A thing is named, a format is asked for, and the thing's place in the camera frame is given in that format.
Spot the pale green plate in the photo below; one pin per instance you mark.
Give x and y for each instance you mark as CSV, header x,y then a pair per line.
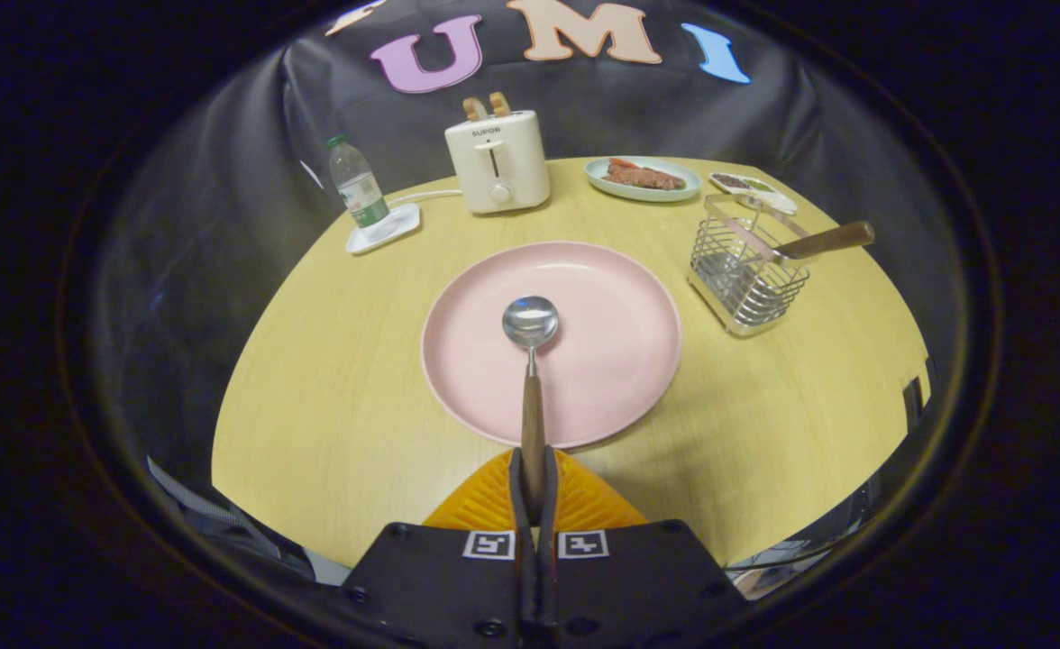
x,y
689,188

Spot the clear plastic water bottle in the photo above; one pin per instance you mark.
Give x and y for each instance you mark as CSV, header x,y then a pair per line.
x,y
360,189

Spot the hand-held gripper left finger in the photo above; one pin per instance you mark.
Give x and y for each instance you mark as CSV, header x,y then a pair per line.
x,y
431,586

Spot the brown meat steak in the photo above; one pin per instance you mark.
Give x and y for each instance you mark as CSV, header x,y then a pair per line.
x,y
647,178

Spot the red tomato slice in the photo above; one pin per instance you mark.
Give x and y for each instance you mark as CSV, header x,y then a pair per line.
x,y
622,163

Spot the white square coaster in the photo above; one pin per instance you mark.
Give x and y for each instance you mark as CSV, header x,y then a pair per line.
x,y
399,225

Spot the pink round plate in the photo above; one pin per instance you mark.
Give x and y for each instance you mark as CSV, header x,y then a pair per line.
x,y
620,342

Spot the white sectioned seasoning dish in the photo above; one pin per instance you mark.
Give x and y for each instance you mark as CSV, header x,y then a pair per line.
x,y
746,184

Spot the cream white toaster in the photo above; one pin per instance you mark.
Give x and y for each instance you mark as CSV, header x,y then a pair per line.
x,y
512,171

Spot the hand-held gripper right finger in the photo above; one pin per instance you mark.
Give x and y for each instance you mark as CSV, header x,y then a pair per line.
x,y
647,586

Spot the toasted bread slice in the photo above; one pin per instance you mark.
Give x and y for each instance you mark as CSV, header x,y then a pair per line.
x,y
475,110
499,104

